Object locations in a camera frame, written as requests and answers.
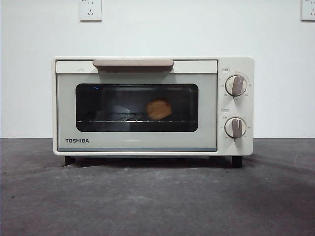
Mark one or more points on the oven door with glass window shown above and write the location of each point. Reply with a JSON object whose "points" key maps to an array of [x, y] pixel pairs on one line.
{"points": [[66, 103]]}

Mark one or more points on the cream Toshiba toaster oven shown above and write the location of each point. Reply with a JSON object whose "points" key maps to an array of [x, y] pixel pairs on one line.
{"points": [[246, 66]]}

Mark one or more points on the white wall socket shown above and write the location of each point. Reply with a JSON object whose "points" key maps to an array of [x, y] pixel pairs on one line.
{"points": [[90, 11], [308, 11]]}

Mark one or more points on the orange-brown bread roll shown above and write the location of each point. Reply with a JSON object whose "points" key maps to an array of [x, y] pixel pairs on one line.
{"points": [[158, 110]]}

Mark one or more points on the cream round oven knob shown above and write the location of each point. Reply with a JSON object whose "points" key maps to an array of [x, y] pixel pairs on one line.
{"points": [[236, 85], [235, 127]]}

